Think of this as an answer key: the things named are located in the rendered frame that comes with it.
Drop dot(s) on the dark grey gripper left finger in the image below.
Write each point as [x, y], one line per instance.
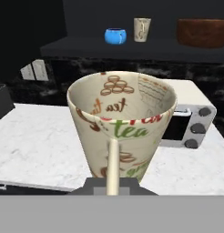
[92, 188]

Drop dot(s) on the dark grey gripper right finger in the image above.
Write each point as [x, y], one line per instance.
[132, 188]

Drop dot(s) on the cream tea-print cup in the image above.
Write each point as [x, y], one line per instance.
[129, 100]

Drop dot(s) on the dark open cabinet shelf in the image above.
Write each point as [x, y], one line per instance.
[132, 50]

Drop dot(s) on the black appliance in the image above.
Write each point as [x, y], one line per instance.
[2, 102]

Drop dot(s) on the blue bowl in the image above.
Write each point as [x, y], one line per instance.
[115, 36]

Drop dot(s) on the small cream printed cup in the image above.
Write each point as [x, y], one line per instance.
[142, 29]

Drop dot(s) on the brown wooden bowl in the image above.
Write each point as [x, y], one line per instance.
[202, 32]

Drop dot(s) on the white wall socket plate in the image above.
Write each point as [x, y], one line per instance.
[27, 72]
[40, 70]

